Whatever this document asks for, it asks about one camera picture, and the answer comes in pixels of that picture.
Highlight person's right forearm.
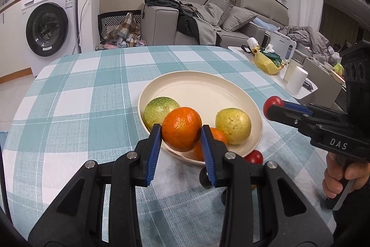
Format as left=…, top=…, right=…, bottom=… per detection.
left=332, top=175, right=370, bottom=239

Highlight white side table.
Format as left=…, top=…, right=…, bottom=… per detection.
left=228, top=44, right=347, bottom=100

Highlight cream round plate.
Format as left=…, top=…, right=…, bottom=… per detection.
left=138, top=70, right=263, bottom=162

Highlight checked clothes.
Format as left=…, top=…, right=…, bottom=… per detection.
left=100, top=13, right=144, bottom=49

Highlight green guava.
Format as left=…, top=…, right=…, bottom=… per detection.
left=144, top=97, right=181, bottom=132

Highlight grey sofa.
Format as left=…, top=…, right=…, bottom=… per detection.
left=141, top=0, right=290, bottom=48

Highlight black patterned laundry basket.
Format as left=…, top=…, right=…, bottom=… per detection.
left=97, top=11, right=143, bottom=49

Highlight yellow bag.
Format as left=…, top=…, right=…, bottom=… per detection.
left=254, top=49, right=285, bottom=75

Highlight person's right hand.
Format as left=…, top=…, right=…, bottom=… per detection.
left=322, top=152, right=370, bottom=199

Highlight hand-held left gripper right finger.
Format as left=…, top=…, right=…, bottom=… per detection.
left=199, top=125, right=334, bottom=247

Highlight white paper roll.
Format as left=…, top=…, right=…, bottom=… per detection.
left=286, top=66, right=309, bottom=95

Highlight white bottle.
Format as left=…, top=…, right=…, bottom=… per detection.
left=248, top=37, right=261, bottom=53

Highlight orange mandarin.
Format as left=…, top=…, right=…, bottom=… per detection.
left=193, top=127, right=229, bottom=161
left=161, top=106, right=203, bottom=153

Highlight white air purifier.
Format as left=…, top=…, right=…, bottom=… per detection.
left=270, top=30, right=297, bottom=63

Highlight teal checked tablecloth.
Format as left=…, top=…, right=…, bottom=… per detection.
left=0, top=45, right=337, bottom=247

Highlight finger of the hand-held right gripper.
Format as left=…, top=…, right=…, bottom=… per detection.
left=266, top=105, right=319, bottom=138
left=282, top=100, right=347, bottom=118

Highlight white kitchen counter cabinets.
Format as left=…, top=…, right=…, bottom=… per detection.
left=0, top=0, right=37, bottom=84

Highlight red tomato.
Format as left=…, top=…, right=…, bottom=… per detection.
left=244, top=150, right=264, bottom=165
left=263, top=96, right=285, bottom=120

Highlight light blue pillow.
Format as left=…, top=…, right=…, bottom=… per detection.
left=251, top=18, right=282, bottom=33

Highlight grey cushion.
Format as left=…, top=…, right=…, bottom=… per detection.
left=204, top=0, right=237, bottom=26
left=221, top=6, right=258, bottom=32

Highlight white washing machine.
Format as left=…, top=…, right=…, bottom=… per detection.
left=21, top=0, right=80, bottom=57

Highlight dark purple plum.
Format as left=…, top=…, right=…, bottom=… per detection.
left=199, top=167, right=214, bottom=189

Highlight yellow guava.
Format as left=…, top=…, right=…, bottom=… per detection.
left=215, top=108, right=252, bottom=145

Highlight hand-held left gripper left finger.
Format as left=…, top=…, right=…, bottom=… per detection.
left=27, top=123, right=163, bottom=247

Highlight grey blanket heap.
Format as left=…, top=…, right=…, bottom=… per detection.
left=279, top=25, right=334, bottom=62

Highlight dark jacket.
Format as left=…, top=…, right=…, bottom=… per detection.
left=144, top=0, right=222, bottom=45

